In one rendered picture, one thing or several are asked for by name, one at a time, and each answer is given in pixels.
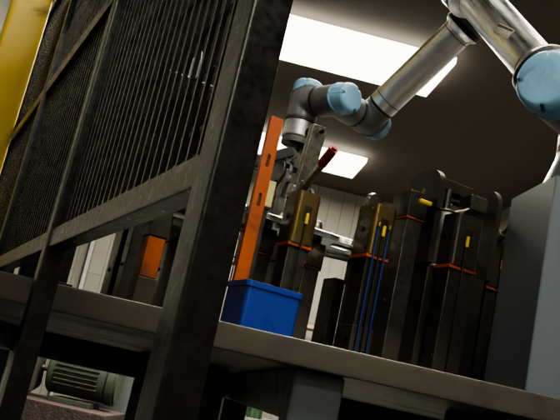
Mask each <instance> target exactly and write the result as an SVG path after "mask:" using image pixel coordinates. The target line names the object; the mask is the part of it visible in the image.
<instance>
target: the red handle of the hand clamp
mask: <svg viewBox="0 0 560 420"><path fill-rule="evenodd" d="M337 153H338V147H337V146H335V145H330V146H329V147H328V149H327V150H326V152H325V153H324V154H323V155H322V156H321V157H320V159H319V160H318V161H317V164H316V166H315V167H314V168H313V170H312V171H311V172H310V173H309V174H308V175H307V177H306V178H305V179H304V181H303V182H302V184H301V185H300V186H299V189H301V190H305V191H307V190H308V188H309V187H310V186H311V184H312V183H313V182H314V180H315V179H316V178H317V177H318V175H319V174H320V172H321V171H322V170H323V169H324V168H325V167H326V166H327V165H328V164H329V163H330V162H331V161H332V159H333V158H334V156H335V155H336V154H337Z"/></svg>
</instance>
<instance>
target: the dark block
mask: <svg viewBox="0 0 560 420"><path fill-rule="evenodd" d="M420 198H422V199H424V200H427V201H428V199H429V196H428V195H427V194H424V193H421V192H418V191H415V190H412V189H411V190H407V191H404V192H397V193H395V195H394V199H393V204H392V207H393V208H395V209H397V213H396V217H395V222H394V227H393V231H392V240H391V244H390V248H389V254H388V258H387V259H388V263H384V264H383V270H382V277H381V282H380V287H379V291H378V295H377V304H376V308H375V313H374V318H373V322H372V330H373V334H372V342H371V347H370V351H369V355H372V356H375V357H380V358H386V359H390V360H393V361H397V360H398V353H399V348H400V342H401V338H402V333H403V324H404V320H405V315H406V311H407V305H408V297H409V292H410V287H411V282H412V278H413V269H414V264H415V260H416V255H417V250H418V241H419V237H420V232H421V227H422V223H424V221H425V217H426V213H427V208H428V206H425V205H422V204H421V203H418V200H419V199H420Z"/></svg>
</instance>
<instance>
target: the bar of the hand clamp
mask: <svg viewBox="0 0 560 420"><path fill-rule="evenodd" d="M327 130H328V129H327V128H326V127H323V126H320V125H317V124H316V123H313V124H310V126H309V127H308V128H307V129H306V131H305V136H306V141H305V144H304V147H303V150H302V156H301V158H300V162H299V164H298V168H297V173H296V176H295V179H294V183H296V185H297V186H296V190H298V189H299V186H300V182H301V181H304V179H305V178H306V177H307V176H308V174H309V173H310V172H311V171H312V170H313V168H314V167H315V166H316V164H317V163H318V160H319V158H320V154H321V151H322V148H323V143H324V139H325V137H326V133H327Z"/></svg>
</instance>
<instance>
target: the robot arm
mask: <svg viewBox="0 0 560 420"><path fill-rule="evenodd" d="M442 2H443V3H444V4H445V5H446V6H447V8H448V9H449V10H450V11H451V12H450V13H449V14H448V15H447V21H446V22H445V23H444V24H443V25H442V26H441V27H440V28H439V29H438V30H437V31H436V32H435V33H434V34H433V35H432V36H431V37H430V38H429V39H428V40H427V41H426V42H425V43H424V44H423V45H422V46H421V47H420V48H419V49H418V50H417V51H416V52H415V53H414V54H413V55H412V56H411V57H410V58H409V59H408V60H407V61H406V62H405V63H404V64H403V65H402V66H401V67H400V68H399V69H398V70H397V71H396V72H395V73H394V74H392V75H391V76H390V77H389V78H388V79H387V80H386V81H385V82H384V83H383V84H382V85H381V86H380V87H379V88H378V89H377V90H376V91H375V92H374V93H373V94H372V95H371V96H370V97H369V98H368V99H367V100H366V101H365V100H364V99H362V95H361V92H360V91H359V90H358V87H357V86H356V85H355V84H354V83H352V82H336V83H334V84H330V85H324V86H323V85H322V84H321V83H320V82H319V81H317V80H314V79H311V78H299V79H298V80H297V81H296V82H295V83H294V85H293V89H292V92H291V94H290V101H289V104H288V109H287V115H286V119H285V123H284V126H283V130H282V140H281V144H282V145H283V146H285V148H281V149H278V150H277V153H276V157H275V161H274V162H276V164H275V165H274V166H273V169H272V176H271V179H270V180H271V181H274V182H276V187H275V191H274V194H273V199H272V206H271V207H270V210H268V211H267V212H268V213H272V214H275V215H278V216H280V214H281V213H283V211H284V208H285V203H286V200H287V194H286V192H287V188H288V184H289V183H293V182H294V179H295V176H296V173H297V170H298V164H299V162H300V158H301V156H302V152H303V147H304V144H305V141H306V136H305V131H306V129H307V128H309V126H310V124H313V123H316V121H317V118H324V117H333V118H336V119H337V120H338V121H340V122H341V123H344V124H345V125H347V126H349V127H350V128H352V129H354V130H355V131H357V132H359V133H360V134H361V135H363V136H364V137H367V138H370V139H372V140H379V139H381V138H384V137H385V136H386V135H387V134H388V130H389V129H390V128H391V119H390V118H391V117H392V116H393V115H394V114H395V113H396V112H398V111H399V110H400V109H401V108H402V107H403V106H404V105H405V104H406V103H407V102H408V101H409V100H410V99H411V98H413V97H414V96H415V95H416V94H417V93H418V92H419V91H420V90H421V89H422V88H423V87H424V86H425V85H427V84H428V83H429V82H430V81H431V80H432V79H433V78H434V77H435V76H436V75H437V74H438V73H439V72H440V71H442V70H443V69H444V68H445V67H446V66H447V65H448V64H449V63H450V62H451V61H452V60H453V59H454V58H455V57H456V56H457V55H458V54H459V53H460V52H461V51H462V50H463V49H464V48H465V47H466V46H467V45H468V44H476V43H477V42H478V41H479V40H480V39H482V38H483V39H484V41H485V42H486V43H487V44H488V46H489V47H490V48H491V49H492V50H493V51H494V52H495V53H496V54H497V56H498V57H499V58H500V59H501V60H502V62H503V63H504V64H505V65H506V67H507V68H508V69H509V70H510V72H511V73H512V74H513V75H512V85H513V87H514V88H515V90H516V91H517V95H518V97H519V98H520V100H521V102H522V104H523V105H524V107H525V108H526V109H527V110H528V111H529V112H530V113H532V114H533V115H535V116H537V117H539V118H540V119H541V120H543V121H544V122H545V123H546V124H547V125H548V126H549V127H550V128H552V129H553V130H554V131H555V132H557V133H558V141H557V153H556V158H555V161H554V162H553V164H552V166H551V168H550V170H549V172H548V174H547V176H546V178H545V180H544V181H543V182H546V181H547V180H548V179H550V178H553V177H555V176H560V46H559V45H556V44H548V43H547V42H546V41H545V40H544V39H543V38H542V37H541V36H540V35H539V34H538V32H537V31H536V30H535V29H534V28H533V27H532V26H531V25H530V24H529V23H528V21H527V20H526V19H525V18H524V17H523V16H522V15H521V14H520V13H519V12H518V10H517V9H516V8H515V7H514V6H513V5H512V4H511V3H510V2H509V1H508V0H442Z"/></svg>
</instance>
